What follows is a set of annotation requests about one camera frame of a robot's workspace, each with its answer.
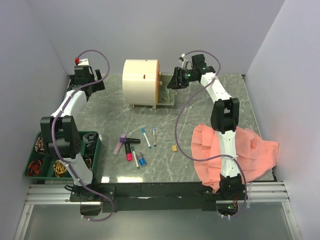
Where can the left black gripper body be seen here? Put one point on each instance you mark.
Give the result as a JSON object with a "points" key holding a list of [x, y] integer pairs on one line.
{"points": [[92, 79]]}

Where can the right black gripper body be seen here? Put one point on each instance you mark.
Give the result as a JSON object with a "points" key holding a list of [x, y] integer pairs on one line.
{"points": [[191, 75]]}

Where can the cream round drawer cabinet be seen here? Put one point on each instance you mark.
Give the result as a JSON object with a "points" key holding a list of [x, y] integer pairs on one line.
{"points": [[143, 84]]}

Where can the yellow eraser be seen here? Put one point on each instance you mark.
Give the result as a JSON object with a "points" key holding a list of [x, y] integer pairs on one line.
{"points": [[174, 148]]}

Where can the blue bottle grey cap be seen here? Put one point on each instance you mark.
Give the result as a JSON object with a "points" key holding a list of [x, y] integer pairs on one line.
{"points": [[141, 159]]}

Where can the green clip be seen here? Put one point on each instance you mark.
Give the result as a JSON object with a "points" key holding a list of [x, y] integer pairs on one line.
{"points": [[166, 98]]}

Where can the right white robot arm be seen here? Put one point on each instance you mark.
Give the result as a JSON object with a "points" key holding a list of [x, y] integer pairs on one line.
{"points": [[224, 118]]}

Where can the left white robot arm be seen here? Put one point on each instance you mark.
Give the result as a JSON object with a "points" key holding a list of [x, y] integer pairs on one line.
{"points": [[61, 138]]}

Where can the grey cloth bundle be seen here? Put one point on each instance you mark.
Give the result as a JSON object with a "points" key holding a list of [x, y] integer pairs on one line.
{"points": [[90, 139]]}

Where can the purple cap black highlighter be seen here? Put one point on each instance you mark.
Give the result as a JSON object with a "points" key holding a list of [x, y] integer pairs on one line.
{"points": [[128, 140]]}

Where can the light blue acrylic marker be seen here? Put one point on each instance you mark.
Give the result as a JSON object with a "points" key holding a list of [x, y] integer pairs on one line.
{"points": [[146, 138]]}

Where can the pink cap black highlighter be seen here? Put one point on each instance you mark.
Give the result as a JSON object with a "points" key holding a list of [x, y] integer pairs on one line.
{"points": [[128, 152]]}

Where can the green cap silver marker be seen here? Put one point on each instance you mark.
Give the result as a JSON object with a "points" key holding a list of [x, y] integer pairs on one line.
{"points": [[135, 157]]}

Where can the salmon pink cloth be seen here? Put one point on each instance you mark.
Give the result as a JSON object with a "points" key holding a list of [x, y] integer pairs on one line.
{"points": [[255, 155]]}

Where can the black base bar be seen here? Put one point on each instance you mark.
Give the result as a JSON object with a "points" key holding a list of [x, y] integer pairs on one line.
{"points": [[146, 196]]}

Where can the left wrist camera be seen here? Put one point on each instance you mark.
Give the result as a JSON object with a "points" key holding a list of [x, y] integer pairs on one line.
{"points": [[81, 62]]}

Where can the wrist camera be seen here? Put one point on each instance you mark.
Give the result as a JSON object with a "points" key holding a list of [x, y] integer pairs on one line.
{"points": [[81, 62], [184, 62]]}

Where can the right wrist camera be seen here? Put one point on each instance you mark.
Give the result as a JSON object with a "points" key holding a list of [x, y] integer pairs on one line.
{"points": [[184, 62]]}

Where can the aluminium rail frame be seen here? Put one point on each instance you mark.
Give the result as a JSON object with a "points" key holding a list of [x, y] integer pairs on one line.
{"points": [[257, 192]]}

